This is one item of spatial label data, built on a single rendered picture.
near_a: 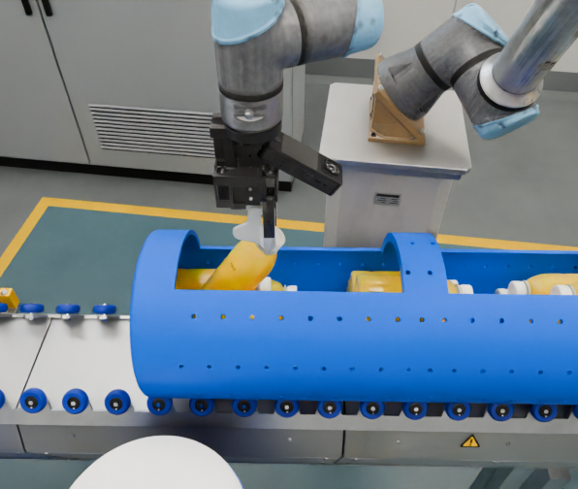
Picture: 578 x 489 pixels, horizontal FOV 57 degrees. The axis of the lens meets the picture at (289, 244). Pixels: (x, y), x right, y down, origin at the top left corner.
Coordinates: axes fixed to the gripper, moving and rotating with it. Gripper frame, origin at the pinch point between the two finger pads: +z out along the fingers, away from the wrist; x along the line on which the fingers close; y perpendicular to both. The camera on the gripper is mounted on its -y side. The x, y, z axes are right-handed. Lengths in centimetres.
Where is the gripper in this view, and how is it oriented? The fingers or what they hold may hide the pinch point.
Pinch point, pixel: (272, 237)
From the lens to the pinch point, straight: 79.3
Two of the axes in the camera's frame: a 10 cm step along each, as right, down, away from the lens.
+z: 0.0, 7.1, 7.1
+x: -0.2, 7.1, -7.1
